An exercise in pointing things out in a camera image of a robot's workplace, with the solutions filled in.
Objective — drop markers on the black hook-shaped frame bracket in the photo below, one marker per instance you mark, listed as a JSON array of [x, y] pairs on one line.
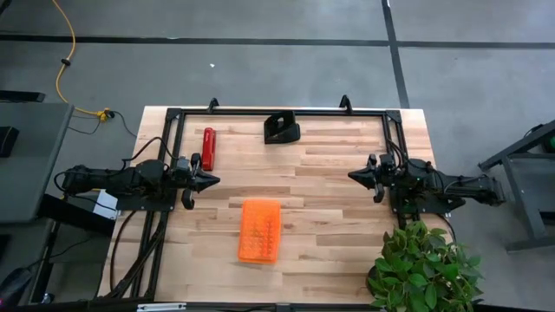
[[213, 104], [344, 100]]

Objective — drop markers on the black rounded floor object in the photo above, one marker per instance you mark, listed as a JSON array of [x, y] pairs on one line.
[[13, 286]]

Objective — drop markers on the red stapler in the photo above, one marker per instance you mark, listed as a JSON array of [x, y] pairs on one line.
[[208, 149]]

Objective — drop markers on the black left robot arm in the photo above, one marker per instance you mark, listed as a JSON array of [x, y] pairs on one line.
[[112, 180]]

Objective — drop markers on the white paper sheet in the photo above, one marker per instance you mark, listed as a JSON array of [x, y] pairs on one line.
[[106, 206]]

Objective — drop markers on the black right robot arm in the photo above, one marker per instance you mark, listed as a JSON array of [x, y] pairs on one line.
[[459, 188]]

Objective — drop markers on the black metal stand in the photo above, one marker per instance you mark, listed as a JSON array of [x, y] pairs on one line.
[[526, 203]]

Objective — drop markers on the silver metal bar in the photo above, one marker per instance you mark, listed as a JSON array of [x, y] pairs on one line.
[[160, 307]]

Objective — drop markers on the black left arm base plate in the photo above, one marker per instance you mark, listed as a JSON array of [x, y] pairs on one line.
[[147, 204]]

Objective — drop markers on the black flat bar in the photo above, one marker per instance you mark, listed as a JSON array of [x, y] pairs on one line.
[[21, 96]]

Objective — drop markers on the grey side desk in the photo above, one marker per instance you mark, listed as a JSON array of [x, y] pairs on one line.
[[26, 190]]

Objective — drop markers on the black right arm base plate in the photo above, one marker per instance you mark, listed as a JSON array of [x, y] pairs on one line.
[[433, 207]]

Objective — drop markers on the orange plastic lid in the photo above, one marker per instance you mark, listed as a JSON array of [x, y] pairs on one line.
[[259, 232]]

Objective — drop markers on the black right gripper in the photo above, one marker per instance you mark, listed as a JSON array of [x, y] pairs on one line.
[[396, 175]]

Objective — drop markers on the black device with green light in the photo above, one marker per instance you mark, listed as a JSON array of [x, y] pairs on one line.
[[550, 144]]

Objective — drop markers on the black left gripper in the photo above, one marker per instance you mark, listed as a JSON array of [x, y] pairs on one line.
[[184, 177]]

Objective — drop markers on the green potted plant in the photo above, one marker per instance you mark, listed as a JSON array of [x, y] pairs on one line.
[[420, 268]]

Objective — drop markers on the black device on desk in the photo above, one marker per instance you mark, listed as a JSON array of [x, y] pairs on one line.
[[8, 141]]

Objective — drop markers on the black tape dispenser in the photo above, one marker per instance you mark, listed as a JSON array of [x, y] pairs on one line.
[[282, 130]]

